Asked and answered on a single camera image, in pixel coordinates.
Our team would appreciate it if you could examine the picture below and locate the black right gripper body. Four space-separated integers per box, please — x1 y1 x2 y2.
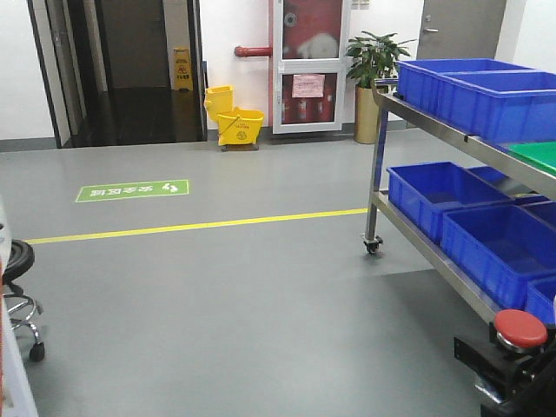
453 323 555 402

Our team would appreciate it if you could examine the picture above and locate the red push button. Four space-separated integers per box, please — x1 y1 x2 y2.
493 309 548 351

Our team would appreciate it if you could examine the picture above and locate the blue bin cart lower near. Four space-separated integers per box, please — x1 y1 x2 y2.
440 205 555 309

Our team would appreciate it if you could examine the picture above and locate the blue bin cart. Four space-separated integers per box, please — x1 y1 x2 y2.
440 205 555 309
436 70 555 143
397 58 532 114
387 162 514 245

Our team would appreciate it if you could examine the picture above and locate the blue bin cart lower far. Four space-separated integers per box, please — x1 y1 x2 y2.
387 162 514 245

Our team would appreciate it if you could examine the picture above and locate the green tray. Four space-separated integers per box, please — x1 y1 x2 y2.
508 142 556 175

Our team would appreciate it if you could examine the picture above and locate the blue bin cart top rear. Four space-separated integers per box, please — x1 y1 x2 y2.
397 58 532 114

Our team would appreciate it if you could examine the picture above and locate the steel cart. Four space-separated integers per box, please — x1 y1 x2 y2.
362 78 555 321

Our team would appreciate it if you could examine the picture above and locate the potted green plant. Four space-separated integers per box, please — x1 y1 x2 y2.
346 30 414 144

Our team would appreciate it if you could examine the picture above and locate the grey door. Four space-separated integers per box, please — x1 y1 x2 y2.
416 0 506 59

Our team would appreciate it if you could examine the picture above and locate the yellow mop bucket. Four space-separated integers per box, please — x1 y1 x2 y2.
204 85 264 152

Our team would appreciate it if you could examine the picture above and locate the green floor sign sticker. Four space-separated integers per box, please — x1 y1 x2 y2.
76 179 190 203

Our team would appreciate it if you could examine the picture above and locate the yellow wet floor sign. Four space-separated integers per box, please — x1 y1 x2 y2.
173 47 194 90

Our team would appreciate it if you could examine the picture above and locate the black round stool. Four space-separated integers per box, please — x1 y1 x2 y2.
3 239 46 362

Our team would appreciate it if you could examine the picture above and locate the fire hose cabinet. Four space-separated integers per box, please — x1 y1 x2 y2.
268 0 352 135

